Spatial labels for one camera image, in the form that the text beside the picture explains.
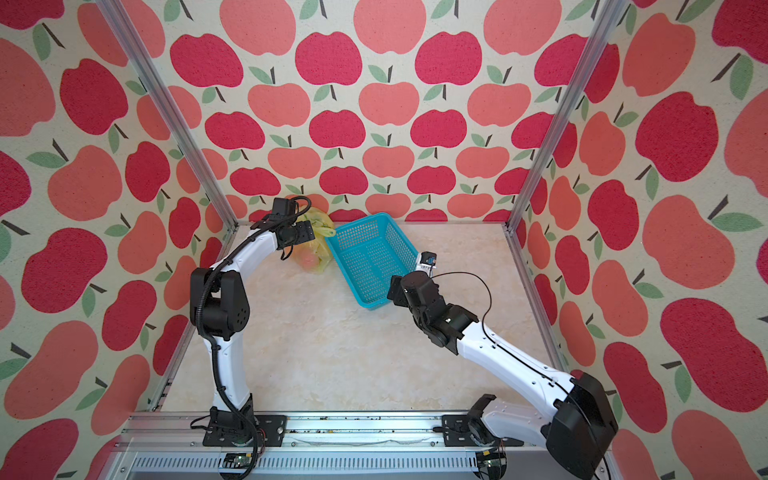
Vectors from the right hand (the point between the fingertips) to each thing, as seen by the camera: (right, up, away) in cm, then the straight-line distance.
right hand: (405, 286), depth 79 cm
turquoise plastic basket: (-11, +9, +33) cm, 36 cm away
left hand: (-33, +15, +22) cm, 42 cm away
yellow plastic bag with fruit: (-30, +8, +23) cm, 39 cm away
